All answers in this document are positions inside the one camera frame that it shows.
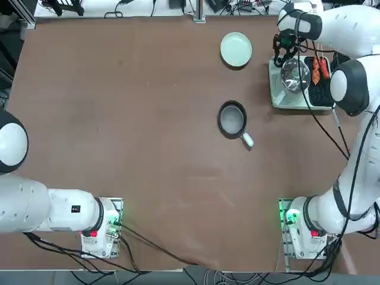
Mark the mint green multifunctional cooking machine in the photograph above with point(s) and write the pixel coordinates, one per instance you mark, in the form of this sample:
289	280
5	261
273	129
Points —
277	95

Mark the large black power adapter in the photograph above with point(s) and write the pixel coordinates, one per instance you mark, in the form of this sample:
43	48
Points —
176	3

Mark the long black power adapter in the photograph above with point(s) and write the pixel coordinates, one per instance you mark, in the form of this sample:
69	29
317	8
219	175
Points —
218	4

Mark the red meat skewer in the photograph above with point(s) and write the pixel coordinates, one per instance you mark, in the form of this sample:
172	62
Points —
325	71

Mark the mint green round plate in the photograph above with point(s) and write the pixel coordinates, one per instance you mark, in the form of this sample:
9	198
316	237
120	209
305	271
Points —
236	49

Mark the black grill plate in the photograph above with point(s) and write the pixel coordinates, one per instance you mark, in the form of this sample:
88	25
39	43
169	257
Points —
320	95

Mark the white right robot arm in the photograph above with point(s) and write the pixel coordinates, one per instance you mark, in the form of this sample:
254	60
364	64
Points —
350	29

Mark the aluminium frame post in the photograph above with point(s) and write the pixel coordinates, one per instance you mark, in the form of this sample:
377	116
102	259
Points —
199	12

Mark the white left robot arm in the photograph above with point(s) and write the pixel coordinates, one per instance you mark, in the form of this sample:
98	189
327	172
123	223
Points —
29	205

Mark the black stand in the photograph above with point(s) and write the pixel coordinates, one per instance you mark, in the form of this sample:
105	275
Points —
77	9

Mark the aluminium corner bracket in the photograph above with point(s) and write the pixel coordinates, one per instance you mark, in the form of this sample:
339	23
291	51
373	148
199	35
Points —
29	20

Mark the orange meat skewer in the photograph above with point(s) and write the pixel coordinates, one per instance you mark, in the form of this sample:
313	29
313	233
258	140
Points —
315	75

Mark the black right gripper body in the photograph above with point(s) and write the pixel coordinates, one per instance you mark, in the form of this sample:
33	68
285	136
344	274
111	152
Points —
287	35

